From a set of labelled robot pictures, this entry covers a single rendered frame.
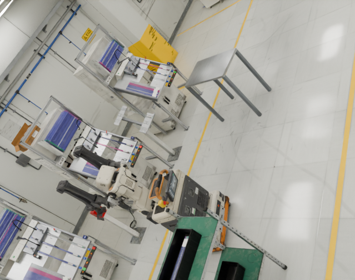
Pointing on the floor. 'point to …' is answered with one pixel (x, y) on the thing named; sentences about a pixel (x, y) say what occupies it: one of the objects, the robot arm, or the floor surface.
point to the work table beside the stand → (207, 73)
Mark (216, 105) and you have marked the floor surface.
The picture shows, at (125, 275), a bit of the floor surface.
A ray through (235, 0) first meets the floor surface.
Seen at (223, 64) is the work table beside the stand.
